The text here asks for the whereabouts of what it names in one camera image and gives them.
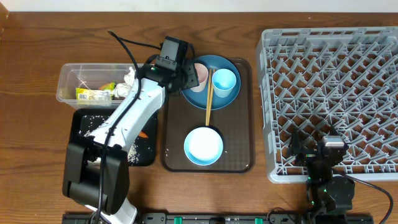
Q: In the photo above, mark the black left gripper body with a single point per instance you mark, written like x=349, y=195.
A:
x=180, y=74

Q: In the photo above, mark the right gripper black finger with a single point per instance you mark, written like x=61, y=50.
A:
x=294, y=144
x=333, y=131

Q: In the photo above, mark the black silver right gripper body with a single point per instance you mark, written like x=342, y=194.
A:
x=309, y=155

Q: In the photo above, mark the pink plastic cup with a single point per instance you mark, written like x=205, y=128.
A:
x=202, y=73

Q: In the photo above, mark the light blue plastic cup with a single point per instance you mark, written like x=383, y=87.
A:
x=223, y=81

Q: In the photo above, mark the white paper napkin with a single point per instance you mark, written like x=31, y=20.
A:
x=121, y=90

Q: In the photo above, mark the light blue bowl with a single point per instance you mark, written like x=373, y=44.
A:
x=203, y=146

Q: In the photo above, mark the orange carrot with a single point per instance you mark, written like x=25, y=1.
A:
x=142, y=135

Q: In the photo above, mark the wooden chopstick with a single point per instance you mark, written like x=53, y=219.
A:
x=211, y=94
x=208, y=97

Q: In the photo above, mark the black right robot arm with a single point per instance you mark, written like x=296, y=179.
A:
x=330, y=195

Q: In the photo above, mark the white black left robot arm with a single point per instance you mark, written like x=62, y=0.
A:
x=96, y=168

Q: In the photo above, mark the grey plastic dishwasher rack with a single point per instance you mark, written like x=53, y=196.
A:
x=314, y=79

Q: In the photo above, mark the clear plastic waste bin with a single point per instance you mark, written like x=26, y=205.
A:
x=92, y=76

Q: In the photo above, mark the dark blue plate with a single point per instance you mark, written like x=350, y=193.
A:
x=224, y=102

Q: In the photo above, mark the dark brown serving tray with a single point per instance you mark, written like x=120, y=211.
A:
x=234, y=122

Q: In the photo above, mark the yellow green snack wrapper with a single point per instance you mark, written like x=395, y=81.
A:
x=103, y=93

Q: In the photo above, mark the spilled white rice pile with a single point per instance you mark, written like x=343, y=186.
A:
x=91, y=122

